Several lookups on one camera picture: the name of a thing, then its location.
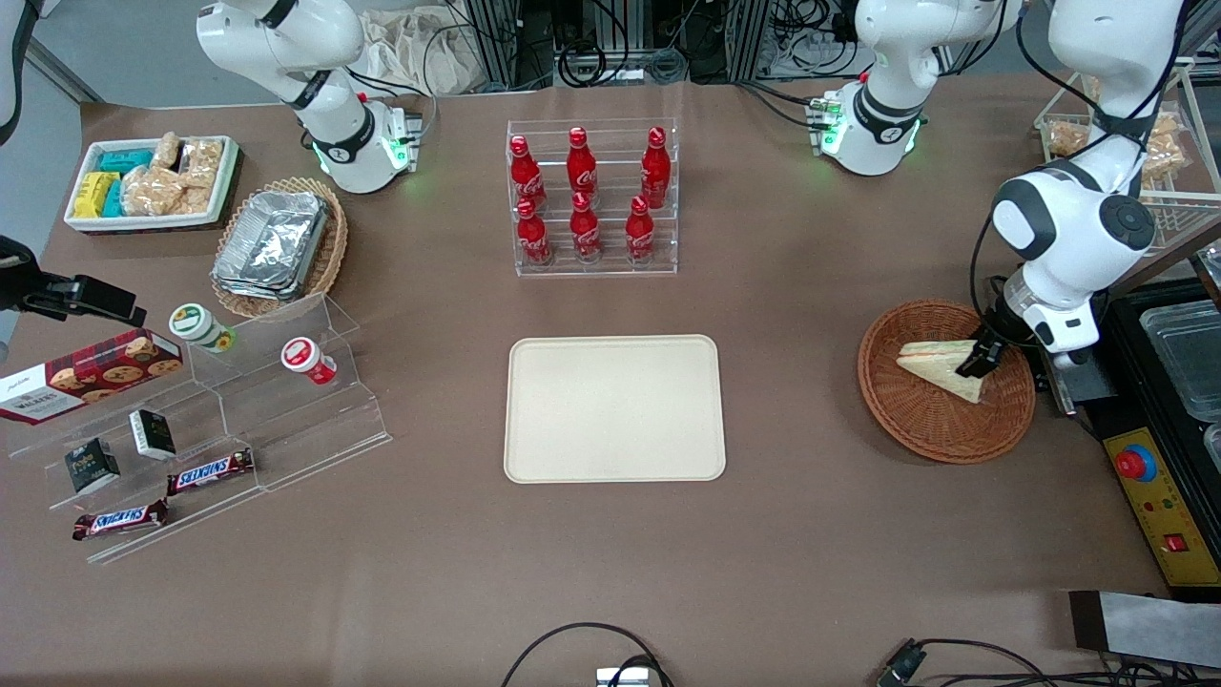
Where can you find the red cola bottle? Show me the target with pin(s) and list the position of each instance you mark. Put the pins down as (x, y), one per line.
(655, 172)
(581, 162)
(527, 176)
(640, 234)
(533, 239)
(585, 234)

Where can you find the small black box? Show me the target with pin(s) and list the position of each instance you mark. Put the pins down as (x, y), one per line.
(153, 434)
(92, 466)

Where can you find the stacked foil containers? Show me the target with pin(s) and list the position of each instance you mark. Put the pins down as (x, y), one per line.
(272, 243)

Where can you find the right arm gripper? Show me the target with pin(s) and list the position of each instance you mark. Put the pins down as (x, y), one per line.
(50, 291)

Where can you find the red cookie box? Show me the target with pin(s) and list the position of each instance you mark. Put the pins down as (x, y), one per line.
(91, 377)

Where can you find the teal snack packet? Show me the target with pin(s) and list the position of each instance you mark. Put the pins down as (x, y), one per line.
(113, 198)
(126, 159)

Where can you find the oval light wicker basket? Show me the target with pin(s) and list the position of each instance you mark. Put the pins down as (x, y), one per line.
(329, 258)

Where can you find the clear plastic container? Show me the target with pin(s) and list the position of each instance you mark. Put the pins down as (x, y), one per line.
(1188, 358)

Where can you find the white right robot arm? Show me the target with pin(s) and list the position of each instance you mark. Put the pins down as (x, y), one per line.
(286, 38)

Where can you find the red lid white cup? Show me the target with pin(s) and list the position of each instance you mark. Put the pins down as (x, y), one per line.
(307, 361)

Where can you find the white rectangular snack bin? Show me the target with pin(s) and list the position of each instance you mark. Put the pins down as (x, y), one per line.
(224, 191)

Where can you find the green lid white cup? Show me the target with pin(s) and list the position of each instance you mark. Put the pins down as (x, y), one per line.
(198, 326)

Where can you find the red emergency button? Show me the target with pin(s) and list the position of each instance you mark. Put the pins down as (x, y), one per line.
(1136, 464)

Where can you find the brown Snickers bar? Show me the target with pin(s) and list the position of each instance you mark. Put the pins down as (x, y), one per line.
(119, 520)
(210, 472)

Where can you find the clear bag of bread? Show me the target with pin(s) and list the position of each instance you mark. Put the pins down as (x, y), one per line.
(1066, 138)
(1166, 143)

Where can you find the round brown wicker basket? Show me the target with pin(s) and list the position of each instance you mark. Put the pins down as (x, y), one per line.
(916, 420)

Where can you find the crumpled white cloth bag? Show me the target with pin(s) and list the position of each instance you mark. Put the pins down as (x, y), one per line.
(420, 52)

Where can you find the small silver device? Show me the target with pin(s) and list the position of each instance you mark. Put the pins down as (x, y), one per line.
(622, 678)

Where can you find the beige plastic tray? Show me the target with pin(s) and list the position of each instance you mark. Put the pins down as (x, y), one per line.
(615, 408)

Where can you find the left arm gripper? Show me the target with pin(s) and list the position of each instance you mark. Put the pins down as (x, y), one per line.
(999, 333)

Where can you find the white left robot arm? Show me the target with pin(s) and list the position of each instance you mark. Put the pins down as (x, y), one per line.
(1068, 219)

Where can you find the yellow snack packet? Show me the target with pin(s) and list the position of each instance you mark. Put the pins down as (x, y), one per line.
(93, 194)

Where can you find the clear acrylic bottle rack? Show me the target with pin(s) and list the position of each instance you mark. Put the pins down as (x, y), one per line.
(658, 258)

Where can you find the clear bag of crackers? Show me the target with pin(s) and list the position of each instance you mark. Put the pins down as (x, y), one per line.
(197, 198)
(168, 151)
(203, 162)
(151, 191)

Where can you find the black sealing machine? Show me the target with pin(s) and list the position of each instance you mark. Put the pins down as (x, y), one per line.
(1135, 420)

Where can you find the clear acrylic step display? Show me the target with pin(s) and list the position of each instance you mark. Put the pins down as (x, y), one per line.
(286, 429)

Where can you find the triangle sandwich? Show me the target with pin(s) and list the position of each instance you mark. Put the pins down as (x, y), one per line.
(935, 364)

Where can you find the aluminium frame post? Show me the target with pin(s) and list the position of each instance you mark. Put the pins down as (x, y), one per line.
(496, 38)
(749, 38)

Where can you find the grey flat sheet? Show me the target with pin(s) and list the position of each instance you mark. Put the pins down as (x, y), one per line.
(1154, 628)

